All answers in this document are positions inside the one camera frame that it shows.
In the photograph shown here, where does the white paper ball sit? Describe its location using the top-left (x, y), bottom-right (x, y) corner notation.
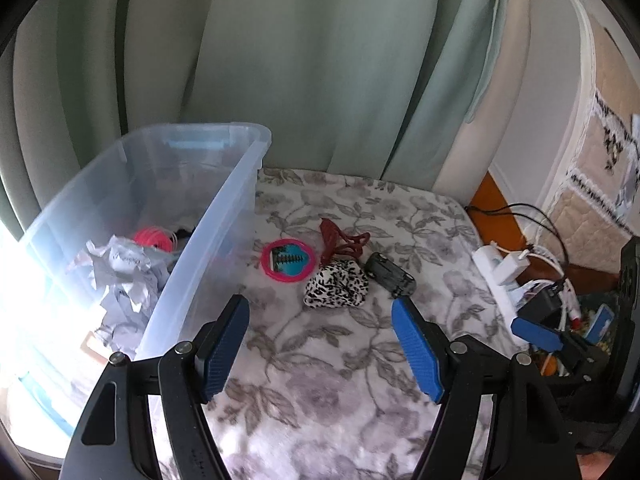
top-left (66, 235), bottom-right (178, 358)

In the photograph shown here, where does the leopard print scrunchie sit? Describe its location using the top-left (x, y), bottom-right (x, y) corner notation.
top-left (303, 259), bottom-right (369, 309)

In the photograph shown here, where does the pink hair roller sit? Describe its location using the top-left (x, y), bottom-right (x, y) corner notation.
top-left (134, 226), bottom-right (176, 252)

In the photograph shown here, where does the pink round pocket mirror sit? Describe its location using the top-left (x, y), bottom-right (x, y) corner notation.
top-left (260, 238), bottom-right (317, 283)

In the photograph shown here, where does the black power adapter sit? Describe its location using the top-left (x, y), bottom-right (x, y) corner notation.
top-left (518, 282), bottom-right (564, 326)

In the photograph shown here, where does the white charger plug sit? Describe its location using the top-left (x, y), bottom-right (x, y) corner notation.
top-left (492, 249), bottom-right (529, 286)

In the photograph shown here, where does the white power strip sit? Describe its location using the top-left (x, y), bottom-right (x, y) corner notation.
top-left (470, 244), bottom-right (582, 346)

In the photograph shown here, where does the black hair claw clip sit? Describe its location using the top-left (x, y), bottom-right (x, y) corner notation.
top-left (363, 252), bottom-right (416, 298)

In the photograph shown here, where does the floral grey blanket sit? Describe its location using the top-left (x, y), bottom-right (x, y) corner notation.
top-left (204, 169), bottom-right (515, 479)

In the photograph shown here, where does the clear plastic storage bin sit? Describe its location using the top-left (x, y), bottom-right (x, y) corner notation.
top-left (1, 123), bottom-right (271, 456)

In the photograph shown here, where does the white quilted mattress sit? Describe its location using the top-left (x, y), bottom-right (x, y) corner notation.
top-left (490, 0), bottom-right (639, 274)

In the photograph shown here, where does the green curtain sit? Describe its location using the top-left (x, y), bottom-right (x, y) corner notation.
top-left (1, 0), bottom-right (506, 237)

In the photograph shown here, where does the black cable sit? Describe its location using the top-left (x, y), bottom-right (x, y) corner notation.
top-left (464, 201), bottom-right (572, 281)

